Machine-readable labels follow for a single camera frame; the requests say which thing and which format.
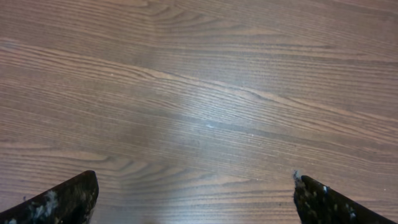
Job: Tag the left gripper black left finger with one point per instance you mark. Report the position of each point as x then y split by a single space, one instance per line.
71 202

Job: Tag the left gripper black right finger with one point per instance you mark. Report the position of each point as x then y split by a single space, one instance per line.
317 203

